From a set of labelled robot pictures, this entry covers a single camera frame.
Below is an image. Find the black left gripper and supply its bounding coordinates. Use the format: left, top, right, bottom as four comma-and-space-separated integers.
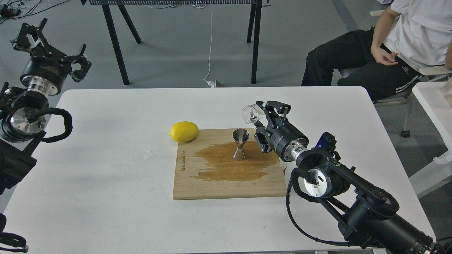
10, 18, 92, 96

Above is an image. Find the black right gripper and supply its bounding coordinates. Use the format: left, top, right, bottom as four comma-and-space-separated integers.
254, 100, 309, 162

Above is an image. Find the small clear glass cup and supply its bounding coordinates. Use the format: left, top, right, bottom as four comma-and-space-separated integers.
242, 104, 268, 125

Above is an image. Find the steel double jigger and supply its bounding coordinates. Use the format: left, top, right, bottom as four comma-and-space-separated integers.
232, 128, 250, 161

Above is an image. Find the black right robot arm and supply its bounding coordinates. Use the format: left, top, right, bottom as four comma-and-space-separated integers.
242, 100, 451, 254

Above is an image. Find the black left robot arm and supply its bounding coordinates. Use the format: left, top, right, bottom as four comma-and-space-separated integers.
0, 19, 91, 193

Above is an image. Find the black trestle table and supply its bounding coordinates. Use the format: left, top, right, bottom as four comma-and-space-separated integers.
81, 0, 269, 87

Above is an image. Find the wooden cutting board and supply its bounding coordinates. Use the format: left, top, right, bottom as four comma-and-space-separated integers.
173, 128, 286, 200

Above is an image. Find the yellow lemon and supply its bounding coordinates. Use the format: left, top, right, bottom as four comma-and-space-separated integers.
168, 122, 198, 143

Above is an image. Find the white side table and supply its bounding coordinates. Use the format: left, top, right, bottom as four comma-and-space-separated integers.
409, 82, 452, 198

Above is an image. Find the seated person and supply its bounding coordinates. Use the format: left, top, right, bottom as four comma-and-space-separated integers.
301, 0, 452, 101

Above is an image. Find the floor cable bundle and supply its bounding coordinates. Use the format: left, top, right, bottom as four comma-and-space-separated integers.
0, 0, 71, 22

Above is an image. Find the white power cable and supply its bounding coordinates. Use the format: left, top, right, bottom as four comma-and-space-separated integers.
203, 4, 225, 88

